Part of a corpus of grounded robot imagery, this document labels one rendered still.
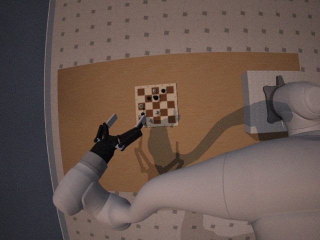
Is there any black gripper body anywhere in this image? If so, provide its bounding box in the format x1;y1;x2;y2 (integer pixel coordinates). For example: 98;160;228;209
90;135;119;164

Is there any brown and cream chessboard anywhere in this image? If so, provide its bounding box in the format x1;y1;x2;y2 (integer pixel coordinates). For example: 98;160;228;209
135;83;179;128

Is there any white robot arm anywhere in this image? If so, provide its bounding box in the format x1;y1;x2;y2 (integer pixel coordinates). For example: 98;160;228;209
52;75;320;240

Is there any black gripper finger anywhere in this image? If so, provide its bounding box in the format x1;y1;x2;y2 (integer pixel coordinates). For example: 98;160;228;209
108;115;147;151
94;113;118;144

